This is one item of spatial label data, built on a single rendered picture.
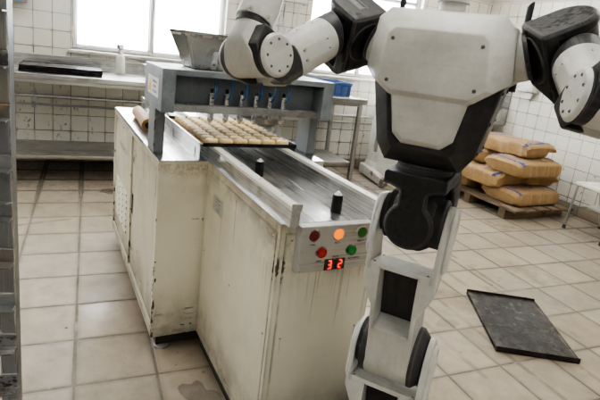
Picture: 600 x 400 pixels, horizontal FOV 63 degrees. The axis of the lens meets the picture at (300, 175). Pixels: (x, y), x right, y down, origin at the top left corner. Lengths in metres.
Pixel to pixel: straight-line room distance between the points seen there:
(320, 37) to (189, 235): 1.24
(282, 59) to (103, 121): 4.28
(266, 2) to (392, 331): 0.75
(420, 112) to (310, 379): 0.99
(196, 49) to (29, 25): 3.23
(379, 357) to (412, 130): 0.54
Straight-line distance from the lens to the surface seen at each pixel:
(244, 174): 1.62
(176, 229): 2.02
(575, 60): 0.90
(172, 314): 2.19
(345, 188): 1.61
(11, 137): 1.00
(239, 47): 0.90
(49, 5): 5.03
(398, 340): 1.19
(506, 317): 3.04
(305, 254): 1.38
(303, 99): 2.16
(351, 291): 1.57
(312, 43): 0.98
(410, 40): 0.97
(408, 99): 0.98
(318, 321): 1.56
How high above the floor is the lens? 1.31
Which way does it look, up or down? 14 degrees down
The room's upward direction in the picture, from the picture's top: 7 degrees clockwise
